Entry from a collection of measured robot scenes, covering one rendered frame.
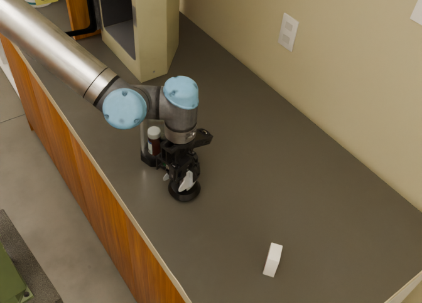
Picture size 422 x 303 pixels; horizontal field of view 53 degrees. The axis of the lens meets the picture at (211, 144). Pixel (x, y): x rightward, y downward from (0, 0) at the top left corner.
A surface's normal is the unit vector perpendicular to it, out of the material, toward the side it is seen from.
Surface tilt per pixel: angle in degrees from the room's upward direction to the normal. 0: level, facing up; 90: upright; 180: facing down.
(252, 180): 0
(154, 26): 90
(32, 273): 0
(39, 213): 0
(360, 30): 90
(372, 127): 90
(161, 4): 90
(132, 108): 55
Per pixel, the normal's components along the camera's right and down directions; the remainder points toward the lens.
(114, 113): 0.04, 0.19
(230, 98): 0.07, -0.69
